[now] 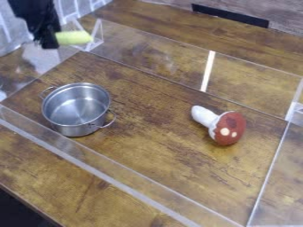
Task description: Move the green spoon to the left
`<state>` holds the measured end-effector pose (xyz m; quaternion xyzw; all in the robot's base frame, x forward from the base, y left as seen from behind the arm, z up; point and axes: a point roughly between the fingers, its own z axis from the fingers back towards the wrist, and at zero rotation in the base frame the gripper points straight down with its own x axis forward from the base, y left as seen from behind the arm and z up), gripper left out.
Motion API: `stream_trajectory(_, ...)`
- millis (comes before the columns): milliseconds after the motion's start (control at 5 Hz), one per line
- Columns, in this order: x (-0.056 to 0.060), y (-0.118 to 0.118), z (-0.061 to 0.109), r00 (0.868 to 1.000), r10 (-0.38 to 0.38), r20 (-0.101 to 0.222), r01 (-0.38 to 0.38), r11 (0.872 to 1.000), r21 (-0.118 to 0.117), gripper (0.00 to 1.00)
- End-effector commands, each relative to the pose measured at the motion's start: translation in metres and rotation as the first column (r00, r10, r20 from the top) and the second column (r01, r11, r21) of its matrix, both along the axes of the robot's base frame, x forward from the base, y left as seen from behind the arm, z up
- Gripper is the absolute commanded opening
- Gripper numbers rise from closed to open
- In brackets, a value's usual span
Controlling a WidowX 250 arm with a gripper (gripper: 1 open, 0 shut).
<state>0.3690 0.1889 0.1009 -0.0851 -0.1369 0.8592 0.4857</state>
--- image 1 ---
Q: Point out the black strip on table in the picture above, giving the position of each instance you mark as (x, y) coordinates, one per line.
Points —
(250, 20)

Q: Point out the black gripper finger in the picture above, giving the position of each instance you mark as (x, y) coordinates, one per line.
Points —
(48, 40)
(56, 24)

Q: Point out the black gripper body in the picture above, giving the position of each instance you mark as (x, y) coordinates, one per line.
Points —
(36, 12)

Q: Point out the small steel pot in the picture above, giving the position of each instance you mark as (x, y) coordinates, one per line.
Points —
(76, 108)

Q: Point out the red toy mushroom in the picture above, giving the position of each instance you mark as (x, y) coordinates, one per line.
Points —
(226, 126)

